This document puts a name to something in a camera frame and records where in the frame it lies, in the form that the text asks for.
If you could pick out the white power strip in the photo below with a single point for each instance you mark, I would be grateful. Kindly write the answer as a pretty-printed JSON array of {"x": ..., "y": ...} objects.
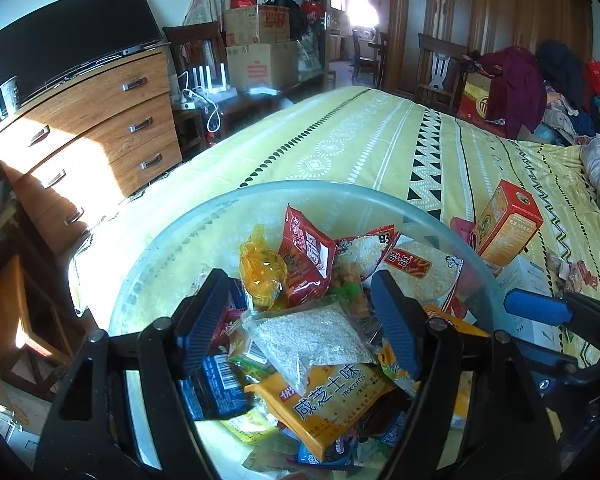
[{"x": 184, "y": 105}]

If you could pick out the white printed plastic bag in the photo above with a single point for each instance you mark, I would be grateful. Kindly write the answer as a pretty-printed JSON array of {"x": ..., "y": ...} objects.
[{"x": 311, "y": 55}]

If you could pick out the wooden dresser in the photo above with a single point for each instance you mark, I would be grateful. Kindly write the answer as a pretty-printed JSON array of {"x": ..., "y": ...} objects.
[{"x": 80, "y": 125}]

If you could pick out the dining chair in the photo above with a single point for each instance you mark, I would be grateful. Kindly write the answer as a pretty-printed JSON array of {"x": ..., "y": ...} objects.
[{"x": 362, "y": 57}]

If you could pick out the white carton with blue print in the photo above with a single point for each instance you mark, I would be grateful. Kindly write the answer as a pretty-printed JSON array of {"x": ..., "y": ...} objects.
[{"x": 527, "y": 275}]

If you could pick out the wooden door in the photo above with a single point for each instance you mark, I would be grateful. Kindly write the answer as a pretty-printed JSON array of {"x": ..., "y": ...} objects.
[{"x": 326, "y": 20}]

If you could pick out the cardboard box with red print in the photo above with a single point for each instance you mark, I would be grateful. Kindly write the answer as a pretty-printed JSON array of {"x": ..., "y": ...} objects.
[{"x": 255, "y": 25}]

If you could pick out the white router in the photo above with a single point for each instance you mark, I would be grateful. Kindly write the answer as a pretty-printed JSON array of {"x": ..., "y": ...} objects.
[{"x": 207, "y": 92}]

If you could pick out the black bag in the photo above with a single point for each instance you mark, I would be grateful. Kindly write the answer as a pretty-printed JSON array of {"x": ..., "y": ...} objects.
[{"x": 294, "y": 17}]

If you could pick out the low wooden stool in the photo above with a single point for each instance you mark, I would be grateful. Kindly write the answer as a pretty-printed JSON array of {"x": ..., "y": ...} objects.
[{"x": 10, "y": 285}]

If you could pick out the pile of small snack wrappers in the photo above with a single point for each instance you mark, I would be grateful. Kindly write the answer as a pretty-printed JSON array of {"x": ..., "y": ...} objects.
[{"x": 567, "y": 270}]

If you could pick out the maroon garment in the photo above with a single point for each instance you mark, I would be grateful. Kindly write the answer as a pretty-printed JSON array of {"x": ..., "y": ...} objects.
[{"x": 510, "y": 90}]

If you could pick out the orange red carton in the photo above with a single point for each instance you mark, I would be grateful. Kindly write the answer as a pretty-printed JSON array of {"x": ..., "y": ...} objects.
[{"x": 510, "y": 225}]

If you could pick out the wooden chair with carved back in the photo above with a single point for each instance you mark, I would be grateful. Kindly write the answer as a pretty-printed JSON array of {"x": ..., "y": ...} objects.
[{"x": 440, "y": 75}]

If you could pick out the red and yellow gift box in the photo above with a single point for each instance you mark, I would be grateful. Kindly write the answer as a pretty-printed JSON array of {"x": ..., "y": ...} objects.
[{"x": 477, "y": 102}]

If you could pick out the pile of clothes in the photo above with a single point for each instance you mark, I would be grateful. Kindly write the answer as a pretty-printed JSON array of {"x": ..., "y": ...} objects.
[{"x": 580, "y": 120}]

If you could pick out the black television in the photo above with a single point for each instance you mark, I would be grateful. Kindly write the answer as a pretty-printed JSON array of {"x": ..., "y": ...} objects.
[{"x": 70, "y": 35}]

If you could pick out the clear sesame snack packet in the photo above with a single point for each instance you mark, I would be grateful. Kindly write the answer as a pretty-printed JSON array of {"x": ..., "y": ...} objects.
[{"x": 310, "y": 342}]

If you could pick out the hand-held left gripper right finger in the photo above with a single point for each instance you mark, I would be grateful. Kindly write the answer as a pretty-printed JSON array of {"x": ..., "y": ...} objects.
[{"x": 395, "y": 320}]

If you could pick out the large cardboard box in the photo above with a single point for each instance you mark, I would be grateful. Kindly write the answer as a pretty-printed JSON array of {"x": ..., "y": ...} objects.
[{"x": 260, "y": 67}]

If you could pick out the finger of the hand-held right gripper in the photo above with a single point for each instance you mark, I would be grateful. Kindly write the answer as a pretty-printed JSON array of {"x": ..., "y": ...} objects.
[
  {"x": 555, "y": 359},
  {"x": 535, "y": 307}
]

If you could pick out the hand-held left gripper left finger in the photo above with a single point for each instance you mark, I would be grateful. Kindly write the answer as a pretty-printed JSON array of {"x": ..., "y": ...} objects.
[{"x": 205, "y": 320}]

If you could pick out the clear plastic bowl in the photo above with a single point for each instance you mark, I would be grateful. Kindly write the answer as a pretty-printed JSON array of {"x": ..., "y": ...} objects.
[{"x": 180, "y": 230}]

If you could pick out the dark garment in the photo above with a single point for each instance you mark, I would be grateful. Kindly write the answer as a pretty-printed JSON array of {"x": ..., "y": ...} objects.
[{"x": 560, "y": 70}]

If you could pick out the grey cup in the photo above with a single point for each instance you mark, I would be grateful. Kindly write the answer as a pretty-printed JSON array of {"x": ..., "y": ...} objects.
[{"x": 10, "y": 95}]

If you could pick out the wooden wardrobe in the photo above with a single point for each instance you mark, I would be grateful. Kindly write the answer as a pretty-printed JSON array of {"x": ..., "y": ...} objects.
[{"x": 480, "y": 10}]

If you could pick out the heap of assorted snack packets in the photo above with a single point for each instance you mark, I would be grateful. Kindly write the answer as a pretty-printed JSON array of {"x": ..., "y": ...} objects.
[{"x": 305, "y": 260}]

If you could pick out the dark wooden chair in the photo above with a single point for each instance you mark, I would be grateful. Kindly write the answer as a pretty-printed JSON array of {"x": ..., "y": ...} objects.
[{"x": 195, "y": 35}]

